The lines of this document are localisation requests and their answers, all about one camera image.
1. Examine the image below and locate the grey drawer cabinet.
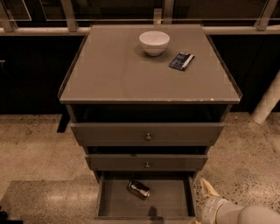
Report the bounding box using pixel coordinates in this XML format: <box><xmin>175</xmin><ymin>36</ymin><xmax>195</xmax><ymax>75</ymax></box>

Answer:
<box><xmin>57</xmin><ymin>24</ymin><xmax>242</xmax><ymax>182</ymax></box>

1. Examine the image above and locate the brass top drawer knob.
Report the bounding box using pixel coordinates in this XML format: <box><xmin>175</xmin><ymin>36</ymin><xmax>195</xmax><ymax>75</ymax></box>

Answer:
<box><xmin>145</xmin><ymin>133</ymin><xmax>152</xmax><ymax>141</ymax></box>

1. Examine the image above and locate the grey top drawer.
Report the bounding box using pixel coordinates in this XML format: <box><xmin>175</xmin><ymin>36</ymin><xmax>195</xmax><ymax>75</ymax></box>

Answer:
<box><xmin>71</xmin><ymin>122</ymin><xmax>224</xmax><ymax>146</ymax></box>

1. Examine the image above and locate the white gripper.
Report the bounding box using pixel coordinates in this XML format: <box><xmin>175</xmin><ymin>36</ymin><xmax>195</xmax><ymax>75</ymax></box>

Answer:
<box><xmin>200</xmin><ymin>178</ymin><xmax>230</xmax><ymax>224</ymax></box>

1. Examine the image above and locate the blue snack packet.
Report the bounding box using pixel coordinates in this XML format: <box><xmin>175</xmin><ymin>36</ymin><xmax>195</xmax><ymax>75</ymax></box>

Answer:
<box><xmin>169</xmin><ymin>52</ymin><xmax>195</xmax><ymax>71</ymax></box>

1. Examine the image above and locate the orange soda can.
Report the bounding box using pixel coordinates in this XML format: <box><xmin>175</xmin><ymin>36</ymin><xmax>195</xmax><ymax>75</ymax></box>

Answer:
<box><xmin>127</xmin><ymin>180</ymin><xmax>151</xmax><ymax>200</ymax></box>

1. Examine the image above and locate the white ceramic bowl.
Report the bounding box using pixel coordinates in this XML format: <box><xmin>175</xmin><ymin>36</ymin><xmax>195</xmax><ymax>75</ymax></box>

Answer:
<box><xmin>139</xmin><ymin>31</ymin><xmax>170</xmax><ymax>56</ymax></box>

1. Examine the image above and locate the grey middle drawer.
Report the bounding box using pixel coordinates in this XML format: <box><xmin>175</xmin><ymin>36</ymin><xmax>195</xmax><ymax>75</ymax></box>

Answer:
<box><xmin>85</xmin><ymin>154</ymin><xmax>207</xmax><ymax>172</ymax></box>

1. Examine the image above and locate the white metal railing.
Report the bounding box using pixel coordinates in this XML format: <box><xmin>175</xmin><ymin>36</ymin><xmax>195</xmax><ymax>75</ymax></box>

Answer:
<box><xmin>0</xmin><ymin>0</ymin><xmax>280</xmax><ymax>35</ymax></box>

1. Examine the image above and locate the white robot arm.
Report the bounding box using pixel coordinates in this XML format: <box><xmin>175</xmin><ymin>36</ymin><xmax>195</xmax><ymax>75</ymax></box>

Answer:
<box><xmin>200</xmin><ymin>178</ymin><xmax>280</xmax><ymax>224</ymax></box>

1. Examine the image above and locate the white pillar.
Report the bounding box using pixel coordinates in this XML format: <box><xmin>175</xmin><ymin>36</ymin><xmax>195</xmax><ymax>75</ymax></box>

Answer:
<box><xmin>251</xmin><ymin>70</ymin><xmax>280</xmax><ymax>124</ymax></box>

